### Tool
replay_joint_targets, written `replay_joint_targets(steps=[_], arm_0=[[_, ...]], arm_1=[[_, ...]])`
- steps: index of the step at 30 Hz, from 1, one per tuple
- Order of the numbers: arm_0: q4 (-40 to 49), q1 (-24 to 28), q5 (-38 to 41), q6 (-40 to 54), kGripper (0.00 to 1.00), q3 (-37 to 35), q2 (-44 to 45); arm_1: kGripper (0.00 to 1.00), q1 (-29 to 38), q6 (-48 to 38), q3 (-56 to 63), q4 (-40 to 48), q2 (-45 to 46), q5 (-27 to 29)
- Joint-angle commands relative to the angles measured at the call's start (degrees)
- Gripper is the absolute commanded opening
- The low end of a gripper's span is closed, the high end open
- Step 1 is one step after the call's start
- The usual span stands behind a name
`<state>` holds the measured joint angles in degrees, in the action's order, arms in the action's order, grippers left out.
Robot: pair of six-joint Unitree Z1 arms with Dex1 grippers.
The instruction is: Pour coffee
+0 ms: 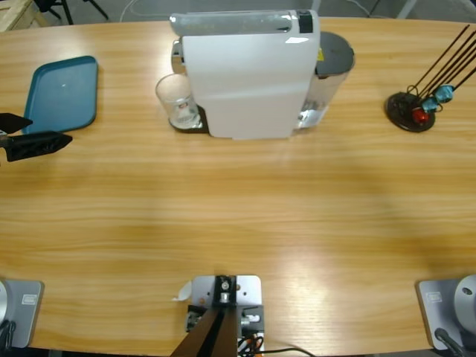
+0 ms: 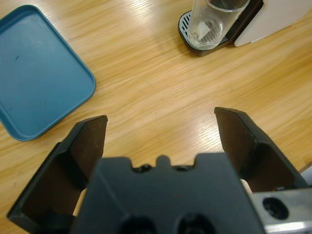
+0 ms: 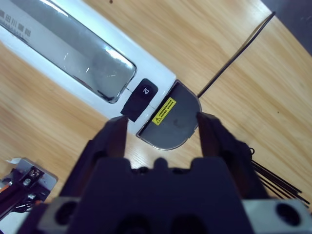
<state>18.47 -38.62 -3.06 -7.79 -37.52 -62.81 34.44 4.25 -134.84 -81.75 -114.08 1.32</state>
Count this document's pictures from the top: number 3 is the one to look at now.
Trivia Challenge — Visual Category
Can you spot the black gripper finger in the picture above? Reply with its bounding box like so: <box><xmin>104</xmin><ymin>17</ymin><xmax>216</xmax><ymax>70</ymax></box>
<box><xmin>59</xmin><ymin>116</ymin><xmax>129</xmax><ymax>198</ymax></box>
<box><xmin>196</xmin><ymin>112</ymin><xmax>269</xmax><ymax>200</ymax></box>

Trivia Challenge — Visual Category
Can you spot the white capsule coffee machine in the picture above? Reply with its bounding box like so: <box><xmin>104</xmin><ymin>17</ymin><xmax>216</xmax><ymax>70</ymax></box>
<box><xmin>0</xmin><ymin>0</ymin><xmax>176</xmax><ymax>135</ymax></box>

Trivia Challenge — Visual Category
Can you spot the black coffee machine power cable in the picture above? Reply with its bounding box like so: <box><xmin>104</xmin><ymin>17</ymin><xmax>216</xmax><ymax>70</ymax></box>
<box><xmin>196</xmin><ymin>11</ymin><xmax>276</xmax><ymax>98</ymax></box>

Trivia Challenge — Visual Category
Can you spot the white mount block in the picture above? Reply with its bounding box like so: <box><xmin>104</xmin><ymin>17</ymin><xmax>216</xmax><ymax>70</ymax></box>
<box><xmin>0</xmin><ymin>157</ymin><xmax>59</xmax><ymax>213</ymax></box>

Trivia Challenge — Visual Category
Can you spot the clear water tank dark lid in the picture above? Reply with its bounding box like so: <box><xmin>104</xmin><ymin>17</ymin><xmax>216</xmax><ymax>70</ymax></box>
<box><xmin>136</xmin><ymin>79</ymin><xmax>202</xmax><ymax>150</ymax></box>

